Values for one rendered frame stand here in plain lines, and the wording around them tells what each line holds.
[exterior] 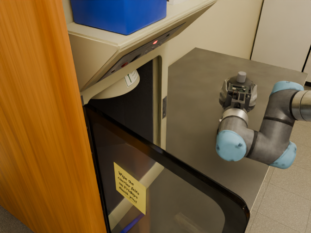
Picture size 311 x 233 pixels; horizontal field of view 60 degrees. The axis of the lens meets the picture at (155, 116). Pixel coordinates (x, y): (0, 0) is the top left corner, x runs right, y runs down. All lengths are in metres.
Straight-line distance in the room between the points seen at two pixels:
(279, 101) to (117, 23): 0.50
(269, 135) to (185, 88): 0.73
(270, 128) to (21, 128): 0.56
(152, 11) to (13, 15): 0.18
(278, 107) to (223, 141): 0.17
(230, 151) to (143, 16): 0.43
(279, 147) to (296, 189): 1.61
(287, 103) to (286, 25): 2.81
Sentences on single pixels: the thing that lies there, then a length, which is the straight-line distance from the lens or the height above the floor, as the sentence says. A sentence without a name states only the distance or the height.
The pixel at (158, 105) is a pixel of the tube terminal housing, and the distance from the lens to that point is 0.79.
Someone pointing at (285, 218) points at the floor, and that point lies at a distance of 2.14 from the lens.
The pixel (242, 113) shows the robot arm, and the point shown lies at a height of 1.20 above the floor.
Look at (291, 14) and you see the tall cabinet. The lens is 3.48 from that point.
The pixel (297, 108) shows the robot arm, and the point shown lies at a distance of 0.72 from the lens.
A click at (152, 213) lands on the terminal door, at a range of 0.47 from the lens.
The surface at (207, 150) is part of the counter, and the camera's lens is 1.02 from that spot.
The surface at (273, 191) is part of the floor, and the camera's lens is 2.26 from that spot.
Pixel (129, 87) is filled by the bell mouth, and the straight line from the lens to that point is 0.62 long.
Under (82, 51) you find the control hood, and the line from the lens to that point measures 0.39.
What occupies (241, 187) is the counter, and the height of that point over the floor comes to 0.94.
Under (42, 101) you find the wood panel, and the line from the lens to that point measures 0.37.
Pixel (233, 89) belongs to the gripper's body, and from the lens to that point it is 0.85.
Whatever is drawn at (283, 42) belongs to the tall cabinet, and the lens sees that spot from 3.56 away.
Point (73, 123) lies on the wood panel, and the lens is 0.36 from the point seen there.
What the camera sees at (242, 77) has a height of 1.20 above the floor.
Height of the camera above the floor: 1.63
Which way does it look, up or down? 36 degrees down
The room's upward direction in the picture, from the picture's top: straight up
